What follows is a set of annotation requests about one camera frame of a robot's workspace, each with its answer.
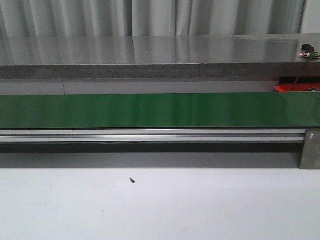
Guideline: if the grey stone shelf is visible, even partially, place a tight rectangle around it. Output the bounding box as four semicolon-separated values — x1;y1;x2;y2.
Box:
0;33;320;80

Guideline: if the red plastic bin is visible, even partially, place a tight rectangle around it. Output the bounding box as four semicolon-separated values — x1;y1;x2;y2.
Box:
274;77;320;93

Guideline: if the green conveyor belt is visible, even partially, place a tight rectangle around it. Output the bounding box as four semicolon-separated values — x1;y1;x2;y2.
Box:
0;92;320;129

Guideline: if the small green circuit board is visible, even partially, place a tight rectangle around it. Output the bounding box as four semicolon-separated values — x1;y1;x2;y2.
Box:
299;44;320;59

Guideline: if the grey pleated curtain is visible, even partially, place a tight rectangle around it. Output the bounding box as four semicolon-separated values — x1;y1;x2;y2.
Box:
0;0;305;38

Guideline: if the aluminium conveyor frame rail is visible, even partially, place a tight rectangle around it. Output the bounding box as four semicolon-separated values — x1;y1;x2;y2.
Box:
0;128;307;143

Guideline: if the thin brown cable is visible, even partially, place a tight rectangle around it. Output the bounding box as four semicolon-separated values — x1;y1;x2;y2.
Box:
290;56;312;93

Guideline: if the metal conveyor support bracket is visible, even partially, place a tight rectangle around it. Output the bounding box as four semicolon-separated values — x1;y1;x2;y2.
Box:
299;129;320;170

